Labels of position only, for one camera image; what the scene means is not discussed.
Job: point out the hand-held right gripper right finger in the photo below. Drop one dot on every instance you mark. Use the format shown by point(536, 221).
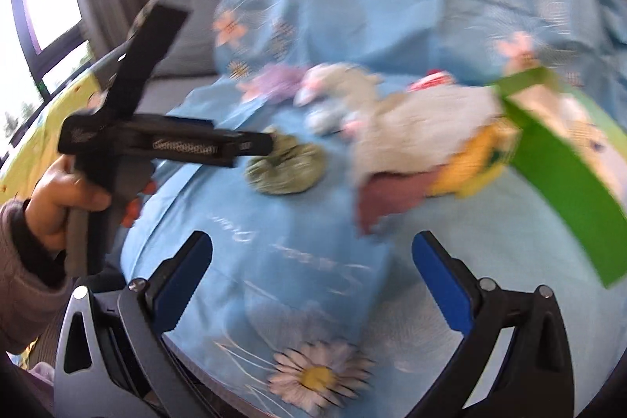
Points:
point(441, 286)

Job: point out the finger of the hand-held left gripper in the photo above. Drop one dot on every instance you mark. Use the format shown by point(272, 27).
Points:
point(196, 144)

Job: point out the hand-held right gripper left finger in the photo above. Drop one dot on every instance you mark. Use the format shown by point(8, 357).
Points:
point(186, 283)

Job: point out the green scrunchie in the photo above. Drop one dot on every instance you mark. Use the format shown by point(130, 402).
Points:
point(289, 173)

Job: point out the purple checked scrunchie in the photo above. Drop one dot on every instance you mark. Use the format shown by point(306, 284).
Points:
point(277, 82)

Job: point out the yellow sponge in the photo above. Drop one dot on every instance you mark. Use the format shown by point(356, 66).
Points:
point(470, 163)

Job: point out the white plush toy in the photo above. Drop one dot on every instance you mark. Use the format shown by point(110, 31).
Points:
point(338, 90)

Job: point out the green box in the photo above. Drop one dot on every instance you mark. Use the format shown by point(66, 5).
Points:
point(553, 173)

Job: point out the person's left forearm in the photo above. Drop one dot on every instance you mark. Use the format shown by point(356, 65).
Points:
point(24, 281)

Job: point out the person's left hand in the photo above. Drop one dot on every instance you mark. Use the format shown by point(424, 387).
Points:
point(54, 197)

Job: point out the yellow blanket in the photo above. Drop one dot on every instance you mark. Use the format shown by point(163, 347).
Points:
point(44, 124)

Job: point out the red and white packet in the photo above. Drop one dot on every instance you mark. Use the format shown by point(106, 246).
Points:
point(431, 81)

